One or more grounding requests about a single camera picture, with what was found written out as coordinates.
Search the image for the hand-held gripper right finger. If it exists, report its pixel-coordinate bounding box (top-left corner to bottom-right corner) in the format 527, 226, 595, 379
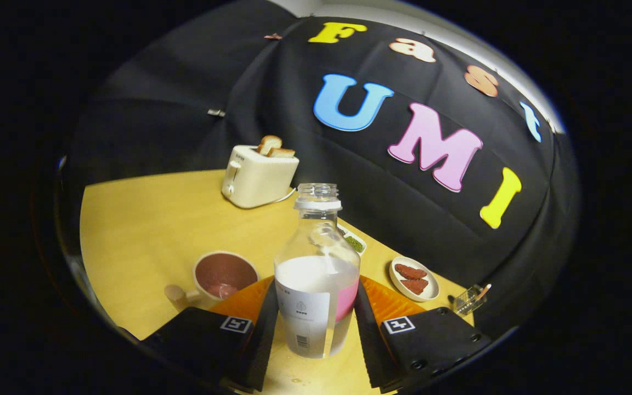
353, 276, 493, 394

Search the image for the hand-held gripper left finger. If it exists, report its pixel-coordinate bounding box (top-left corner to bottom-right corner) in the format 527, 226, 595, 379
140, 276, 280, 393

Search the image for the clear juice bottle white label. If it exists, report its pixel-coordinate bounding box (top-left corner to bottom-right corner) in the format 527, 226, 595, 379
274, 183, 362, 359

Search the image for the white cup with wooden handle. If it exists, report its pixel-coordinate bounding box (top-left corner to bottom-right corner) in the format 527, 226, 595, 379
164, 251, 260, 312

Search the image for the red food piece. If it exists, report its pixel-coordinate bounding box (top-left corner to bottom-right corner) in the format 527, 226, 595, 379
394, 263, 428, 280
400, 278, 430, 295

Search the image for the small white plate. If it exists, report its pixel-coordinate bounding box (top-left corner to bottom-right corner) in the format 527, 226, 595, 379
389, 256, 441, 303

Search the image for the white divided dish with grains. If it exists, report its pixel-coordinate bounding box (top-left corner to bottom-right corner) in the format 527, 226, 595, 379
338, 224, 367, 256

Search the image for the small clear glass container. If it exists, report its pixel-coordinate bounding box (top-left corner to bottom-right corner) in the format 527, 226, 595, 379
450, 284, 492, 316

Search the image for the cream toaster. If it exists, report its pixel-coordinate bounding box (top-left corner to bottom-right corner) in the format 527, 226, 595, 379
221, 145, 300, 209

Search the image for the wooden table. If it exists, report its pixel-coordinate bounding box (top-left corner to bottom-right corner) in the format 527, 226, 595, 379
79, 169, 476, 395

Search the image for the black backdrop cloth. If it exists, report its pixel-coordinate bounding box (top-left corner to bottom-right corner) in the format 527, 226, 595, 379
64, 0, 580, 341

